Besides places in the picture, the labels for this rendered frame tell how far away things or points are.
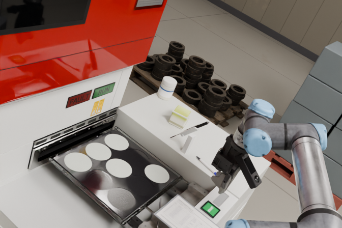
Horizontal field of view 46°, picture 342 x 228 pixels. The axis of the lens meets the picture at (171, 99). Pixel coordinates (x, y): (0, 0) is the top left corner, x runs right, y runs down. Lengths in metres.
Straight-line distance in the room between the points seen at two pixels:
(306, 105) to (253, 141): 2.35
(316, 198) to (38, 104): 0.86
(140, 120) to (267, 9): 5.79
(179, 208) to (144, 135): 0.42
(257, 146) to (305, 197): 0.23
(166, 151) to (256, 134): 0.63
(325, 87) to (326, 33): 3.72
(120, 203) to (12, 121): 0.45
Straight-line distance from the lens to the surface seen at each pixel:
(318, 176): 0.99
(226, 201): 1.54
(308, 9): 7.10
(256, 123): 1.16
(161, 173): 1.60
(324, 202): 0.94
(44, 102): 1.36
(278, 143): 1.14
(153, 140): 1.68
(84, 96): 1.50
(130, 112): 1.75
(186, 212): 1.41
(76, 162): 1.52
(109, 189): 1.46
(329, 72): 3.34
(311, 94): 3.40
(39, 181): 1.54
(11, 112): 1.29
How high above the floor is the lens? 1.90
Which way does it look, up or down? 29 degrees down
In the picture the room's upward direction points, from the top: 23 degrees clockwise
